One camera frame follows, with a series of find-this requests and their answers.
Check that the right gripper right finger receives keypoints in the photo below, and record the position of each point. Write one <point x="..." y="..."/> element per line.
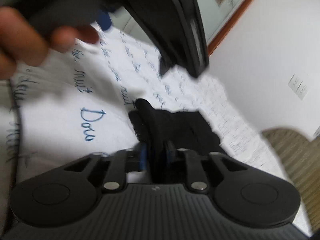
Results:
<point x="172" y="156"/>

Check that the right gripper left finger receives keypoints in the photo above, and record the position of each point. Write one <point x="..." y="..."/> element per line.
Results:
<point x="136" y="158"/>

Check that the black pants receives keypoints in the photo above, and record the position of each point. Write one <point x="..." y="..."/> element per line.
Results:
<point x="189" y="130"/>

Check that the person's left hand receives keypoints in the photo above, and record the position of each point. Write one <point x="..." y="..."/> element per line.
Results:
<point x="21" y="42"/>

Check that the white script-print bedsheet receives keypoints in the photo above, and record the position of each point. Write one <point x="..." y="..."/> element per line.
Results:
<point x="78" y="102"/>

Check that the olive upholstered headboard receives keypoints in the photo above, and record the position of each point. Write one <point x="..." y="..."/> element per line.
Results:
<point x="300" y="158"/>

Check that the orange wooden door frame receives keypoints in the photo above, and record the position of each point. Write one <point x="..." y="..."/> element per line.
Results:
<point x="228" y="26"/>

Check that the white double wall socket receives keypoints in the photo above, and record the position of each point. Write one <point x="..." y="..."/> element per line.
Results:
<point x="298" y="86"/>

